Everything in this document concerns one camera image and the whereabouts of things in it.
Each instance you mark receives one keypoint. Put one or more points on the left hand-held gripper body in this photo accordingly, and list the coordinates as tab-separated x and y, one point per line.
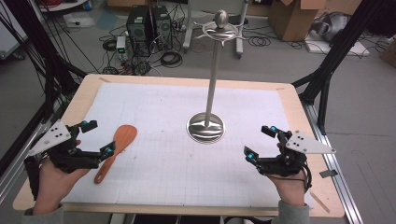
62	155

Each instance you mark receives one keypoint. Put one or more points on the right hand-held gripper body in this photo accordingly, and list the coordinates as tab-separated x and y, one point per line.
292	158

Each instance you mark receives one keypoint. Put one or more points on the wooden spatula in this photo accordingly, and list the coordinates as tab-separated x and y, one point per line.
124	137

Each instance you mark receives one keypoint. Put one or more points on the silver metal utensil stand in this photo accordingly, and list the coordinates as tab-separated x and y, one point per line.
214	71

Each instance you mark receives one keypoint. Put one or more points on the person's right hand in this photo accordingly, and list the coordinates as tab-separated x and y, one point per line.
291	189

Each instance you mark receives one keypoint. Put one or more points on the person's left hand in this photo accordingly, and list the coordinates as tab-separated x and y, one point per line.
53	186

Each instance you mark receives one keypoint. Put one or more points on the thin wooden stick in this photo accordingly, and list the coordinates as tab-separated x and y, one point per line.
320	202

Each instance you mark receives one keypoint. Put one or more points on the white grid mat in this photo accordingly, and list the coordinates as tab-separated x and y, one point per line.
155	124

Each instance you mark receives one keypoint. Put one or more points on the small white power supply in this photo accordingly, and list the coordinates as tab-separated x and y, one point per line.
121	46

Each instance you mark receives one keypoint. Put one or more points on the black computer tower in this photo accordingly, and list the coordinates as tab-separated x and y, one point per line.
162	28
138	28

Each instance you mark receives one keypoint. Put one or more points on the large open cardboard box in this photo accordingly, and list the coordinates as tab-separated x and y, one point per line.
292	18

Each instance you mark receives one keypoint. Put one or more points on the white flat board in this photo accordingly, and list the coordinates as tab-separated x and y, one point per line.
358	49

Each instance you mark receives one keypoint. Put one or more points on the grey rounded appliance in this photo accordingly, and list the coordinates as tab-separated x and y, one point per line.
331	26

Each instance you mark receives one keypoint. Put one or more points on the small cardboard box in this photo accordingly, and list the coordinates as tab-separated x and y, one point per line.
389	53

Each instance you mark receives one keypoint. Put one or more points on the aluminium rail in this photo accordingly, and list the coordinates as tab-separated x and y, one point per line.
18	168
333	168

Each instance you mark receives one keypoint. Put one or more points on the black metal frame post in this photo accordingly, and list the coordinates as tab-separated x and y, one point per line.
336	53
49	68

